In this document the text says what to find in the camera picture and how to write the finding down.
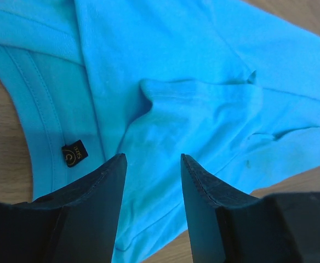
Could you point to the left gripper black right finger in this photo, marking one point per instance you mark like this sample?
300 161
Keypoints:
228 225

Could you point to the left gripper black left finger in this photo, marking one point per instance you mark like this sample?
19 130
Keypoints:
77 223

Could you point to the turquoise t shirt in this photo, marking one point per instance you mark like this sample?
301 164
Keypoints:
233 86

